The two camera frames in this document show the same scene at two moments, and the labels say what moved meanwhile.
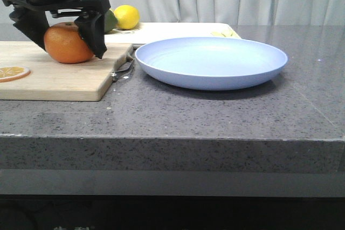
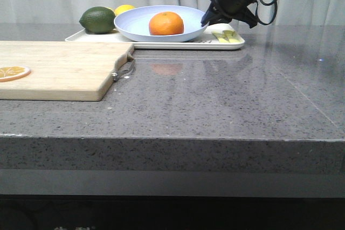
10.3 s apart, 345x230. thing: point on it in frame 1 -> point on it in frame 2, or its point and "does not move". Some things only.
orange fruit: x=64 y=42 -> x=166 y=23
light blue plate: x=208 y=63 -> x=134 y=22
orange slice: x=12 y=73 does not move
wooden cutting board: x=49 y=81 does not move
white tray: x=152 y=31 -> x=208 y=41
